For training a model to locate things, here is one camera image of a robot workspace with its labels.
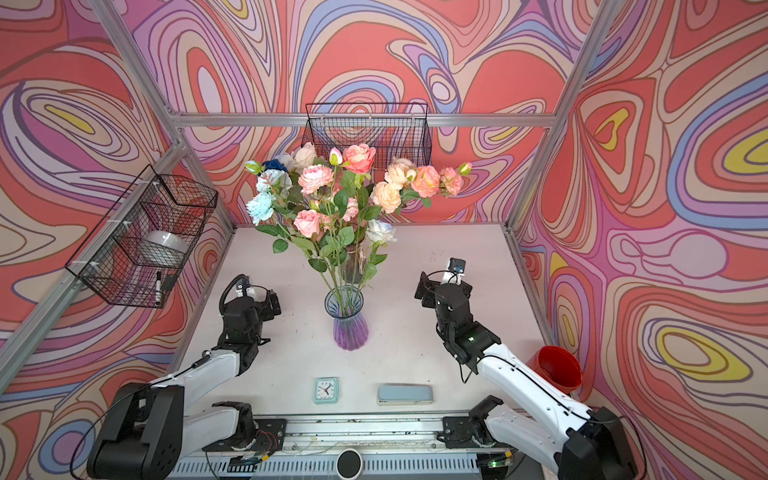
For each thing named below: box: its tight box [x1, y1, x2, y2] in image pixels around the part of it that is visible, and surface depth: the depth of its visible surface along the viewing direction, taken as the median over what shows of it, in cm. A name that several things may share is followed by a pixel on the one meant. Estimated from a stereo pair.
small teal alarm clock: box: [314, 377, 339, 404], surface depth 80 cm
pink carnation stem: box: [411, 162, 473, 208], surface depth 71 cm
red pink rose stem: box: [341, 143, 382, 301], surface depth 60 cm
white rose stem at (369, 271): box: [351, 241, 388, 316], surface depth 72 cm
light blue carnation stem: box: [245, 161, 334, 295], surface depth 63 cm
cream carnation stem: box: [370, 158, 417, 214], surface depth 72 cm
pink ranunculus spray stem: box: [298, 147, 359, 301], surface depth 59 cm
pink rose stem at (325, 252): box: [291, 209, 354, 307], surface depth 65 cm
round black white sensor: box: [336, 448, 364, 480], surface depth 67 cm
